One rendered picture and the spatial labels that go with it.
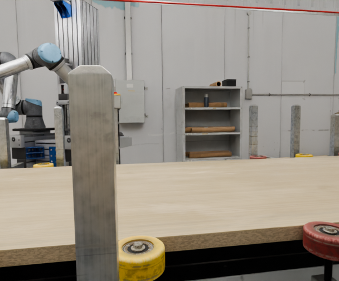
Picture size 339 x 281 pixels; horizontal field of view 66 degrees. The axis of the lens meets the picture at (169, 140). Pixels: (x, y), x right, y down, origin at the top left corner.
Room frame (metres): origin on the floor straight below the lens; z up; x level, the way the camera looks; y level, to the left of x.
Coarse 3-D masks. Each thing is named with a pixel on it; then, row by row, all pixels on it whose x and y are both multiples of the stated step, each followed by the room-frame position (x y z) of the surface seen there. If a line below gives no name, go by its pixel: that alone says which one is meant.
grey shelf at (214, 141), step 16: (176, 96) 4.03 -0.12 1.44; (192, 96) 4.12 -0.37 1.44; (224, 96) 4.22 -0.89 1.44; (240, 96) 3.80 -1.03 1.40; (176, 112) 4.05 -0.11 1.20; (192, 112) 4.12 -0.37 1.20; (208, 112) 4.17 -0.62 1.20; (224, 112) 4.22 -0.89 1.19; (240, 112) 3.80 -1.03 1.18; (176, 128) 4.06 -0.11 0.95; (240, 128) 3.80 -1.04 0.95; (176, 144) 4.07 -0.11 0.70; (192, 144) 4.12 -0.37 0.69; (208, 144) 4.17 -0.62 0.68; (224, 144) 4.22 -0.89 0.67; (240, 144) 3.80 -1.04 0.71; (192, 160) 3.67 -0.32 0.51; (208, 160) 3.72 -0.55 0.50
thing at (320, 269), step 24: (48, 264) 0.42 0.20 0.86; (72, 264) 0.42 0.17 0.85; (168, 264) 0.45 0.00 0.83; (192, 264) 0.46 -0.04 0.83; (216, 264) 0.46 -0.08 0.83; (240, 264) 0.47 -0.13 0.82; (264, 264) 0.48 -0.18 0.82; (288, 264) 0.49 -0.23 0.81; (312, 264) 0.49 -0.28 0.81; (336, 264) 0.50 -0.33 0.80
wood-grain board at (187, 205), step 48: (0, 192) 0.71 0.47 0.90; (48, 192) 0.70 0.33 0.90; (144, 192) 0.69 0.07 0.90; (192, 192) 0.68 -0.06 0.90; (240, 192) 0.67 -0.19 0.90; (288, 192) 0.67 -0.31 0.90; (336, 192) 0.66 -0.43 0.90; (0, 240) 0.42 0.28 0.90; (48, 240) 0.41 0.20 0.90; (192, 240) 0.43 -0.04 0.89; (240, 240) 0.44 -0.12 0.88; (288, 240) 0.46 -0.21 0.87
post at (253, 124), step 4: (252, 104) 1.42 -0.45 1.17; (252, 108) 1.40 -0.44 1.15; (256, 108) 1.41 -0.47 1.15; (252, 112) 1.40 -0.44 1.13; (256, 112) 1.41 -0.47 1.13; (252, 116) 1.40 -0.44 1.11; (256, 116) 1.41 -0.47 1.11; (252, 120) 1.40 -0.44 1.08; (256, 120) 1.41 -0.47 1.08; (252, 124) 1.40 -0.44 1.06; (256, 124) 1.41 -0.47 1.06; (252, 128) 1.40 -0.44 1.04; (256, 128) 1.41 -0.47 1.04; (252, 132) 1.40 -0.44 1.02; (256, 132) 1.41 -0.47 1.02; (252, 136) 1.40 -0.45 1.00; (256, 136) 1.41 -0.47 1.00; (252, 140) 1.40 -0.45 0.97; (256, 140) 1.41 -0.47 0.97; (252, 144) 1.40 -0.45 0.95; (256, 144) 1.41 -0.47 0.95; (252, 148) 1.40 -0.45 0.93; (256, 148) 1.41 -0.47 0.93; (252, 152) 1.40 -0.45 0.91; (256, 152) 1.41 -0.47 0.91
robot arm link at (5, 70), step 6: (24, 54) 1.62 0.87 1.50; (30, 54) 1.61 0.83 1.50; (12, 60) 1.57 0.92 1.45; (18, 60) 1.58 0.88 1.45; (24, 60) 1.59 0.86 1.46; (30, 60) 1.60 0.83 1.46; (0, 66) 1.51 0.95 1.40; (6, 66) 1.52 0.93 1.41; (12, 66) 1.54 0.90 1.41; (18, 66) 1.57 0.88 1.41; (24, 66) 1.59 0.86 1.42; (30, 66) 1.62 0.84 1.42; (36, 66) 1.64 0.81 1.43; (42, 66) 1.66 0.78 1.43; (0, 72) 1.50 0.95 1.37; (6, 72) 1.52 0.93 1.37; (12, 72) 1.55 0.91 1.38; (18, 72) 1.59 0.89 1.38; (0, 78) 1.51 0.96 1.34
